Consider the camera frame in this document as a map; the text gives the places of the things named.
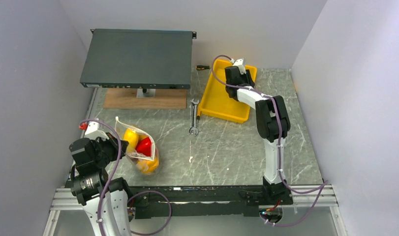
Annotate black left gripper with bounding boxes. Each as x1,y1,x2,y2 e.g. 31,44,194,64
92,131,128,167

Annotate clear spotted zip top bag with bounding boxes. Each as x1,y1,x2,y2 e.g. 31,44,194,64
115,117,160,175

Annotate yellow bell pepper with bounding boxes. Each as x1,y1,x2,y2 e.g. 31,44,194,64
135,158,159,175

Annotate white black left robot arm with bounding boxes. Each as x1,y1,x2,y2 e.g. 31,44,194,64
69,133,132,236

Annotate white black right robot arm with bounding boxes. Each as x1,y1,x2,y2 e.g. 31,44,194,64
224,65,293,205

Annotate yellow plastic tray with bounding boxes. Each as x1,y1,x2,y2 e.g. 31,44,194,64
198,59,257,123

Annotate wooden board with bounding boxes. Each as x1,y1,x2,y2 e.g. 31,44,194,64
103,88,187,109

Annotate silver wrench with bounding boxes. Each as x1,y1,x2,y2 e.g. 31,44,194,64
189,98,199,136

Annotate metal server stand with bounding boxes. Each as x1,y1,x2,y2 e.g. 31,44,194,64
136,88,156,98

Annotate dark green rack server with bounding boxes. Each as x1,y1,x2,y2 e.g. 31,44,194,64
80,29,197,89

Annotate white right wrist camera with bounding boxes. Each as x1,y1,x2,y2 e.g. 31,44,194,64
233,58,246,75

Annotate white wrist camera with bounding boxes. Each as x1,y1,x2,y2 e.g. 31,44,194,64
233,58,246,75
79,121,109,141

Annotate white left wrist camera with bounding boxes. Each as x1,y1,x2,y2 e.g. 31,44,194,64
79,121,109,141

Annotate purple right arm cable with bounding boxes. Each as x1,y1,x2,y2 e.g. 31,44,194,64
211,55,329,228

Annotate aluminium frame rail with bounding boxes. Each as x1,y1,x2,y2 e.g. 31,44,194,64
42,185,350,236

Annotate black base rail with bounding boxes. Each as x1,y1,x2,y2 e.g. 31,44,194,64
127,185,287,219

